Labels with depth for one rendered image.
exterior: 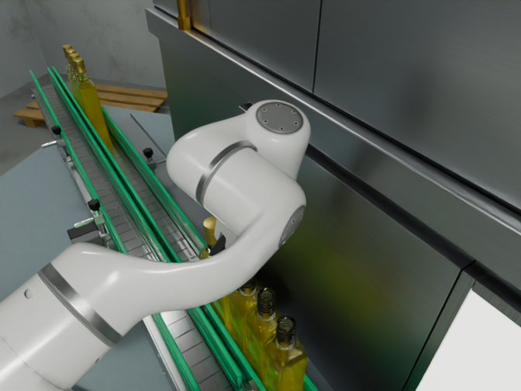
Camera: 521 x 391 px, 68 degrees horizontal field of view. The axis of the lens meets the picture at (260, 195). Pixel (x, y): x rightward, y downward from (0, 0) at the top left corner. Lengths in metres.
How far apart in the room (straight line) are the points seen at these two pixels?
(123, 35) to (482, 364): 4.05
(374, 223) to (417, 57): 0.21
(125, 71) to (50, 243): 3.18
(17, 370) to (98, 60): 4.32
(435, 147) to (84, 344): 0.39
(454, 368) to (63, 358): 0.45
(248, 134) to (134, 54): 3.90
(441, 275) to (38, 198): 1.40
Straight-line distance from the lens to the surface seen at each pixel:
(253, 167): 0.35
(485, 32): 0.42
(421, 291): 0.54
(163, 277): 0.31
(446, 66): 0.45
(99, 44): 4.47
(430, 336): 0.57
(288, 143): 0.39
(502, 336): 0.50
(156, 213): 1.19
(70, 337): 0.32
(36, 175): 1.75
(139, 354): 1.07
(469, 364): 0.56
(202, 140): 0.37
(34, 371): 0.32
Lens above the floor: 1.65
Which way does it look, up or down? 39 degrees down
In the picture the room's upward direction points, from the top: straight up
